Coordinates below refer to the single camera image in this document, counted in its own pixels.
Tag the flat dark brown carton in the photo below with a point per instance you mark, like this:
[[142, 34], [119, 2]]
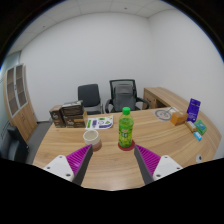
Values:
[[72, 108]]

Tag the black leather sofa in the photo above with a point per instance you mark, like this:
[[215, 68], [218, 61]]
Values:
[[13, 146]]

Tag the white and brown mug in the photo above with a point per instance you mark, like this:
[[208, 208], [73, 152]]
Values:
[[92, 140]]

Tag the black mesh office chair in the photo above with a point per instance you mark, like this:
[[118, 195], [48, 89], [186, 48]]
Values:
[[140, 103]]

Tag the large brown cardboard carton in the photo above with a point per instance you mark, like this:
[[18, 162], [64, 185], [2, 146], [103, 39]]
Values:
[[76, 120]]

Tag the printed paper sheet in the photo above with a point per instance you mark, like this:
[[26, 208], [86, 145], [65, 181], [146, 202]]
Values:
[[99, 122]]

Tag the dark grey visitor chair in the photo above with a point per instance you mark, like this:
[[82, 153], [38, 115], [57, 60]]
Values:
[[89, 95]]

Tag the orange wooden box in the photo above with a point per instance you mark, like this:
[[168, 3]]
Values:
[[179, 118]]

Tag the purple packet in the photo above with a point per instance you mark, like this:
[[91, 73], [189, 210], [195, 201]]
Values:
[[193, 110]]

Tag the wooden side desk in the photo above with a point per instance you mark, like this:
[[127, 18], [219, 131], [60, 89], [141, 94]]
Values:
[[165, 96]]

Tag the wooden shelf cabinet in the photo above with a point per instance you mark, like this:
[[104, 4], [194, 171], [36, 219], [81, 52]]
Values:
[[25, 116]]

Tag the flat round red coaster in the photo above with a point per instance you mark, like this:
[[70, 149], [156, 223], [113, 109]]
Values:
[[132, 146]]

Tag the small beige box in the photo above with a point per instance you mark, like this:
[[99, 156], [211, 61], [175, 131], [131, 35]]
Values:
[[191, 126]]

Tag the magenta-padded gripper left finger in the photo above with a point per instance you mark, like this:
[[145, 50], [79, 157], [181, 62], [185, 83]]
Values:
[[58, 166]]

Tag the green drink bottle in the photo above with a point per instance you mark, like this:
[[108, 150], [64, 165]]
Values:
[[126, 131]]

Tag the small dark brown carton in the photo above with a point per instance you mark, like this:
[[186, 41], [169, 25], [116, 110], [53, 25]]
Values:
[[56, 116]]

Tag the small green box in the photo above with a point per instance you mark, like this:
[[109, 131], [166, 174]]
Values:
[[200, 127]]

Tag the small blue box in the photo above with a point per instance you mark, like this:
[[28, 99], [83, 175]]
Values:
[[198, 136]]

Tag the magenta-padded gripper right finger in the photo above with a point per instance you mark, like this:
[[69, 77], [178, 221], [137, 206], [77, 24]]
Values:
[[166, 166]]

